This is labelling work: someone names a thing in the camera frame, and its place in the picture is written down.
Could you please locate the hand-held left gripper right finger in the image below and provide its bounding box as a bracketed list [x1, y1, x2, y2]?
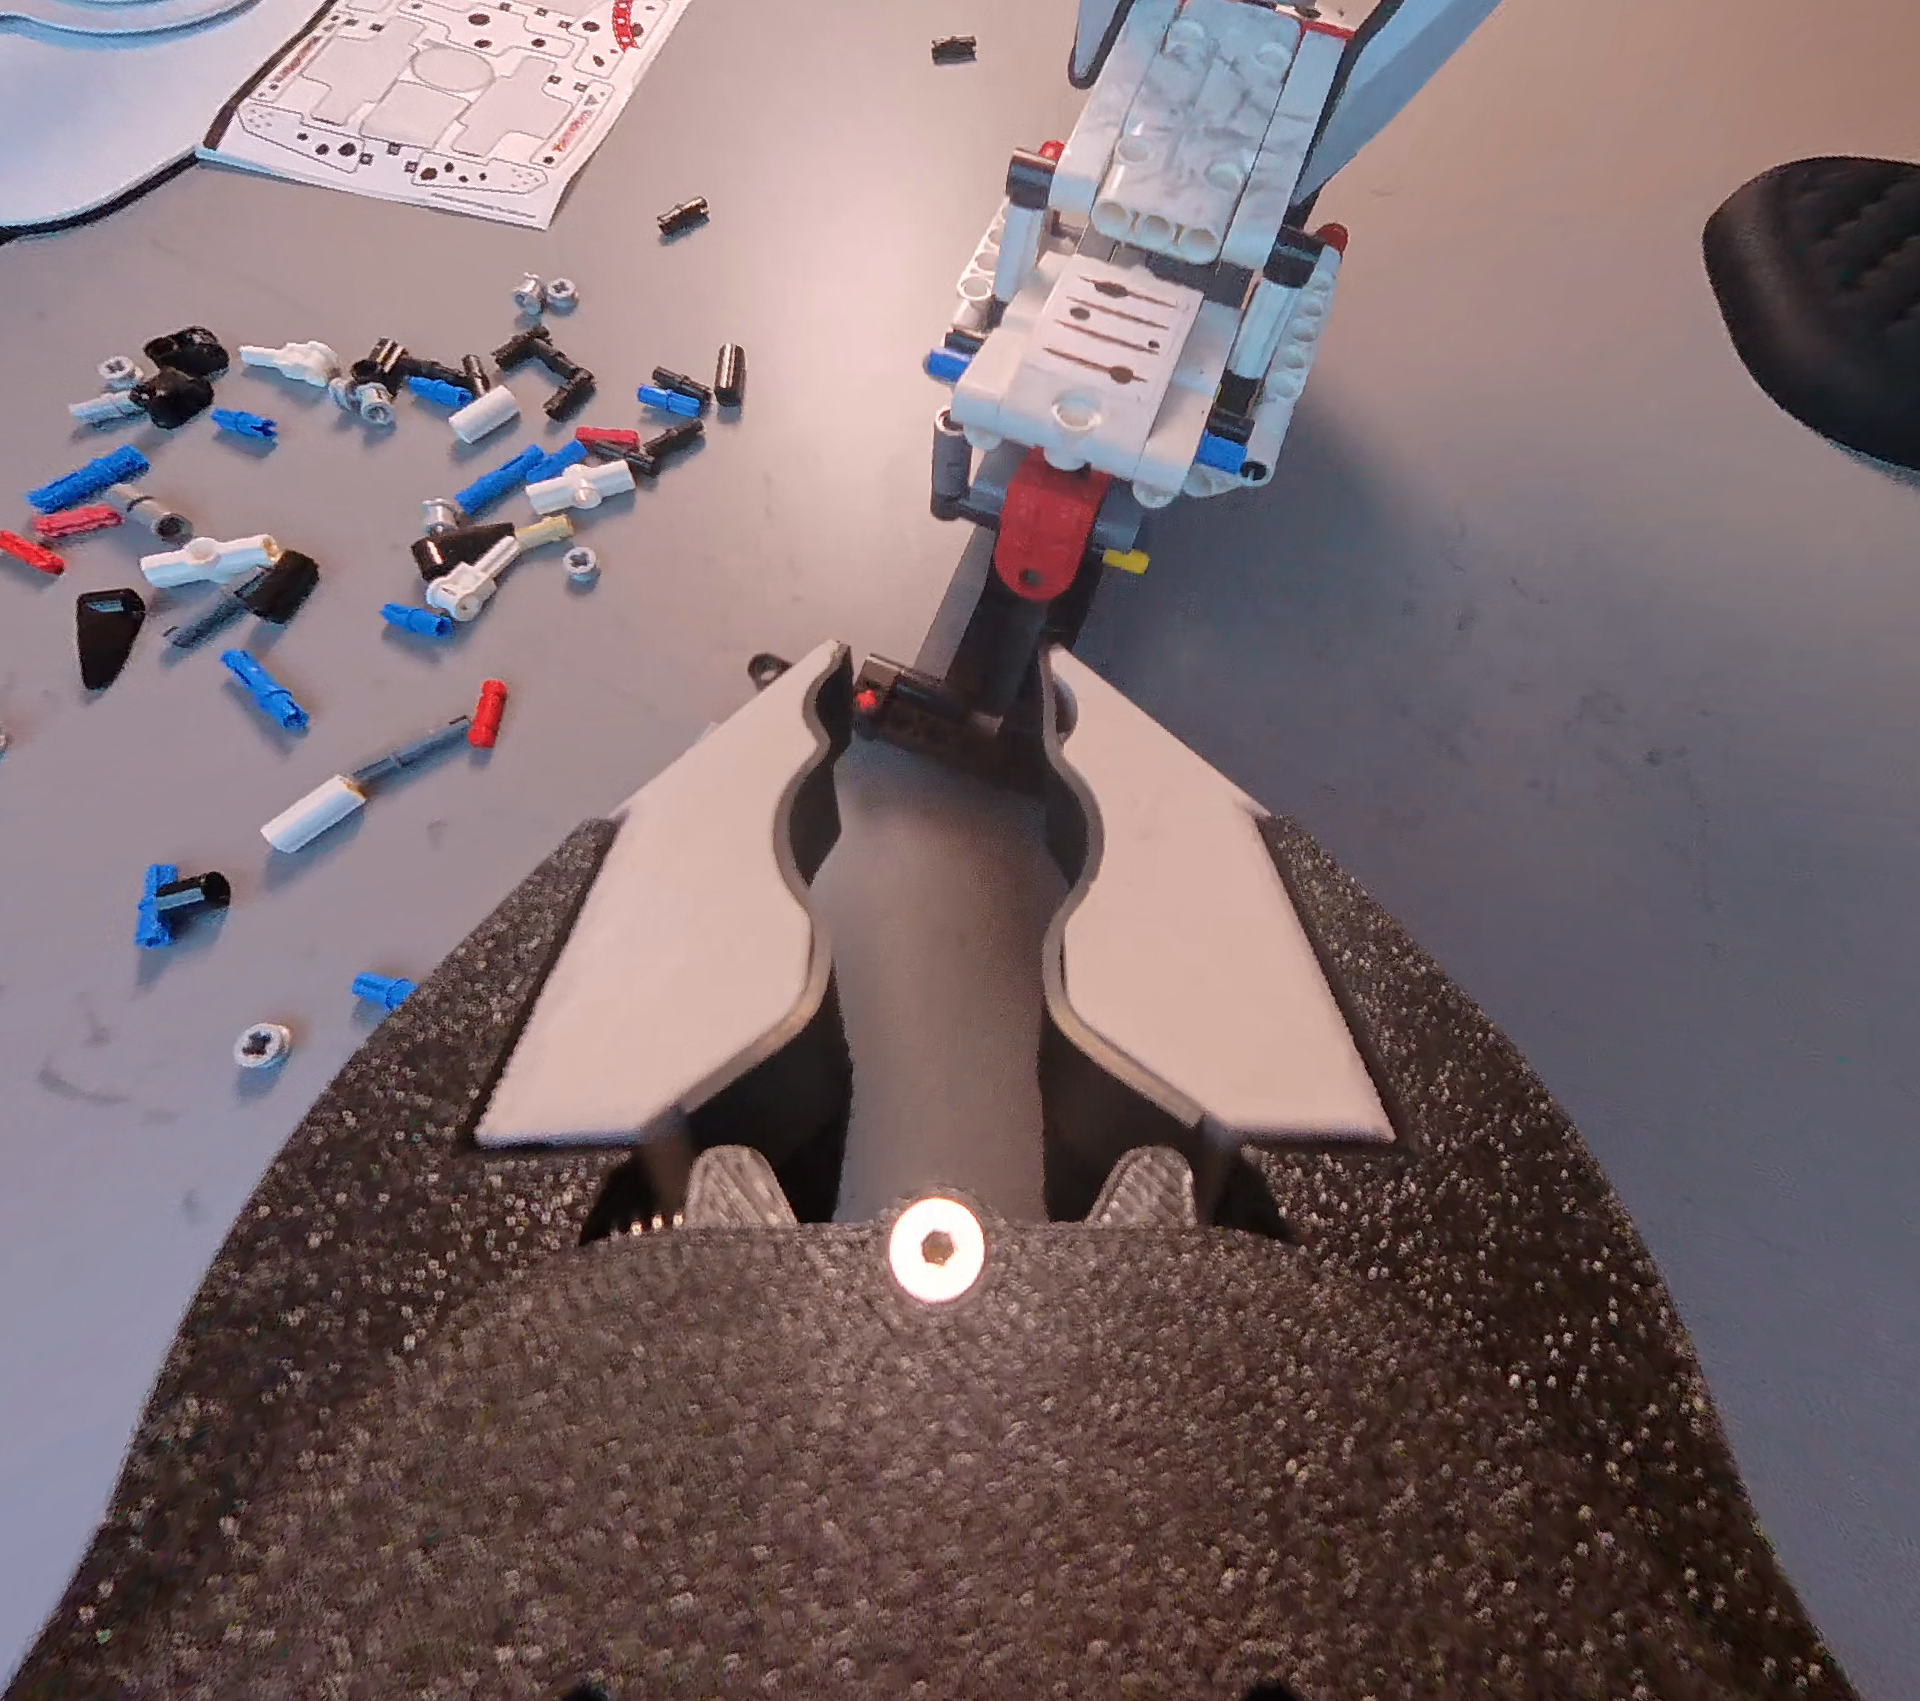
[1037, 648, 1399, 1231]

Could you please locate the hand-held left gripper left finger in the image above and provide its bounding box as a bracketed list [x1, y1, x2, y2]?
[472, 640, 858, 1231]

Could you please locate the white brick toy truck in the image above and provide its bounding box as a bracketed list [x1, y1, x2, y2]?
[750, 0, 1351, 788]

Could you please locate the white axle sleeve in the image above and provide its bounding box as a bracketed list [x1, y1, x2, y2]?
[262, 778, 371, 855]

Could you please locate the pile of small brick pieces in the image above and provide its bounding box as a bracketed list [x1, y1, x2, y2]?
[0, 272, 750, 1072]

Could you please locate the white sticker sheet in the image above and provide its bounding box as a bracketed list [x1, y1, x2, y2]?
[197, 0, 692, 230]

